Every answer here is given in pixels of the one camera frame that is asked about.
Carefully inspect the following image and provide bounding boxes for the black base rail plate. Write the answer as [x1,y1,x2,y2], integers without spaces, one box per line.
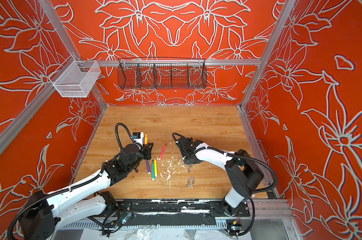
[90,199,251,228]

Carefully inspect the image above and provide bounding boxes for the grey cable duct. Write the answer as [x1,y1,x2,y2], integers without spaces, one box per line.
[61,219,228,231]

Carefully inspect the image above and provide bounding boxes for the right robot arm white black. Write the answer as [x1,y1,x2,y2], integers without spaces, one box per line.
[172,133,278,216]

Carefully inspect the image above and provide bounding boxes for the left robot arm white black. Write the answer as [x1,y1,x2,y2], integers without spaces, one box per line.
[7,131,154,240]

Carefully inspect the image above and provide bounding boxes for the yellow marker pen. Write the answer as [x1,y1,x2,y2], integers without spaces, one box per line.
[153,157,158,178]

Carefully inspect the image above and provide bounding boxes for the black wire basket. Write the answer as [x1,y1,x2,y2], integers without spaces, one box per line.
[117,57,208,90]

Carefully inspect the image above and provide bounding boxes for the green marker pen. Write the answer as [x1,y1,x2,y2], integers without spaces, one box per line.
[151,161,156,181]

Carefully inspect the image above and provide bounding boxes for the pink marker pen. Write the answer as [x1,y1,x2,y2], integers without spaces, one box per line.
[159,144,167,160]

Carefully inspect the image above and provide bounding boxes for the white mesh basket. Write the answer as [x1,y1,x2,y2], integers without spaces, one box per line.
[49,61,101,98]

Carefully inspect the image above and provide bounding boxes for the purple marker pen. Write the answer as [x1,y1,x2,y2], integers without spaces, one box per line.
[146,160,152,174]

